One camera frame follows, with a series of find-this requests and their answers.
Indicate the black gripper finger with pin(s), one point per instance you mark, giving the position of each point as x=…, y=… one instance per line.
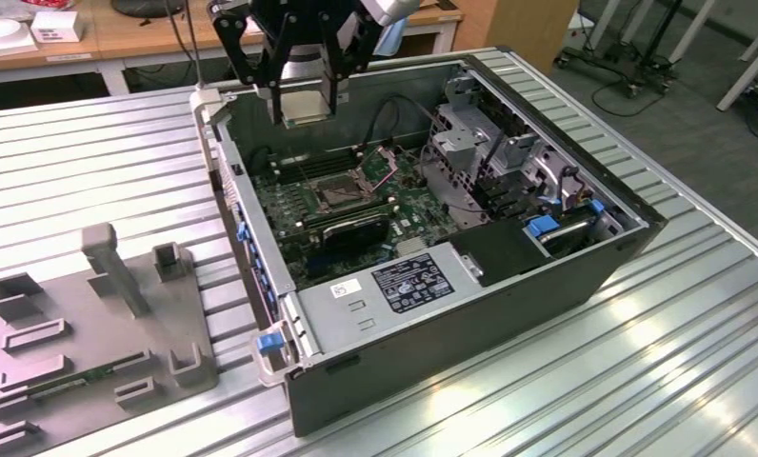
x=234, y=47
x=360, y=47

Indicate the silver CPU with green edge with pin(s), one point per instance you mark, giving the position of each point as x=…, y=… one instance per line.
x=306, y=107

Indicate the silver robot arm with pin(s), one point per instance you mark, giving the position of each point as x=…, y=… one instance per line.
x=388, y=9

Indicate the black RAM slot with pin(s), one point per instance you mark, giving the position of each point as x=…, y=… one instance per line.
x=344, y=222
x=322, y=168
x=319, y=162
x=316, y=156
x=342, y=216

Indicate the CPU socket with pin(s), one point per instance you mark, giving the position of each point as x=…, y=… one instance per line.
x=342, y=192

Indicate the wooden desk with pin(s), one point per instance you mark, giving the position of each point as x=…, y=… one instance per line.
x=151, y=43

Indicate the wooden cabinet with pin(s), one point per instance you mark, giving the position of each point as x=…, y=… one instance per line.
x=519, y=28

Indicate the silver drive cage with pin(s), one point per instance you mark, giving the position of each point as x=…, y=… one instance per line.
x=462, y=143

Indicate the white cardboard box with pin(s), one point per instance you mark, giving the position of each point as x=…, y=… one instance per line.
x=59, y=27

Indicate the thin metal locking lever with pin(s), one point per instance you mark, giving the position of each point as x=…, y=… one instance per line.
x=384, y=181

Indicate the green motherboard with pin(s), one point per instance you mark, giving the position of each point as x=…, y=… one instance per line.
x=291, y=200

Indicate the black expansion card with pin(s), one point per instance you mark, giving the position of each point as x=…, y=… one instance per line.
x=354, y=233

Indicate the small silver heatsink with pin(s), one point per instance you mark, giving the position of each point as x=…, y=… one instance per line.
x=411, y=246

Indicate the black wheeled stand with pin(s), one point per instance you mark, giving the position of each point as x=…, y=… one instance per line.
x=649, y=62

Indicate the blue plastic clip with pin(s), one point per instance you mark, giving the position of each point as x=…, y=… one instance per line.
x=594, y=208
x=541, y=227

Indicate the black plastic shroud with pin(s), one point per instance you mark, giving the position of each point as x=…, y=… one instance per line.
x=501, y=252

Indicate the black rating label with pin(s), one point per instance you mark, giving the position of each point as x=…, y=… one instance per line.
x=414, y=283

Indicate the white code sticker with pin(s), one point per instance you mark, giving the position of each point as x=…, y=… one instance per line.
x=346, y=289

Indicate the silver power supply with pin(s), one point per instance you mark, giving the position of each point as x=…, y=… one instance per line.
x=354, y=323

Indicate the white table leg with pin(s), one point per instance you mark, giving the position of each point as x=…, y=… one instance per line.
x=745, y=66

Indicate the blue case latch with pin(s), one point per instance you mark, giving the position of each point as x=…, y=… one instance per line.
x=270, y=343

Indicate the grey plastic parts rack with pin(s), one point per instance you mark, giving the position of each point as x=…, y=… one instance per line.
x=100, y=333

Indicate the black open PC case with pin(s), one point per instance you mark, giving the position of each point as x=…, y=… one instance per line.
x=450, y=357

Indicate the green RAM stick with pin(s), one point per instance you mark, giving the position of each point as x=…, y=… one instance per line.
x=87, y=376

